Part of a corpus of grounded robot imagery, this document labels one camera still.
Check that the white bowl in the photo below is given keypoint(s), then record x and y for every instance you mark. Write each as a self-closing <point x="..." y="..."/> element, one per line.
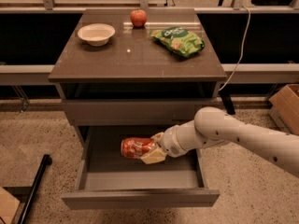
<point x="97" y="34"/>

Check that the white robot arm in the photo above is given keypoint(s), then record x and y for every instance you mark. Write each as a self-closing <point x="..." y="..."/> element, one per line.
<point x="212" y="126"/>

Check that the closed grey top drawer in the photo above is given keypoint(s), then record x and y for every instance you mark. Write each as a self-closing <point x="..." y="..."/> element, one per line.
<point x="132" y="112"/>

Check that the grey drawer cabinet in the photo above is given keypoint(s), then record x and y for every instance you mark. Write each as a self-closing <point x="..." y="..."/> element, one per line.
<point x="134" y="66"/>

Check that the open grey middle drawer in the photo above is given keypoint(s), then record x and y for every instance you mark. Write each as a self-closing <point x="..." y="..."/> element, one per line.
<point x="107" y="180"/>

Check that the black metal leg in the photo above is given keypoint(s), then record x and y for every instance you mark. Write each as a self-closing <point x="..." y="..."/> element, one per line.
<point x="45" y="162"/>

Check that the green chip bag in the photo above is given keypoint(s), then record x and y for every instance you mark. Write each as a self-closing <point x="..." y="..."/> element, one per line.
<point x="179" y="40"/>

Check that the wooden board corner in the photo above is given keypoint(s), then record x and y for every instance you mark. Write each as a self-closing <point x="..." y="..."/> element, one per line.
<point x="8" y="206"/>

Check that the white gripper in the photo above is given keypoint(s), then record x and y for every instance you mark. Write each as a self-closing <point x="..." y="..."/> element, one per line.
<point x="169" y="143"/>

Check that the cardboard box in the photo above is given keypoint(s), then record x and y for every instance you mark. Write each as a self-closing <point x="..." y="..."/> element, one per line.
<point x="286" y="103"/>

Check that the red apple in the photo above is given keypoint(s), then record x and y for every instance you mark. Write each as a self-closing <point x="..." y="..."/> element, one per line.
<point x="138" y="18"/>

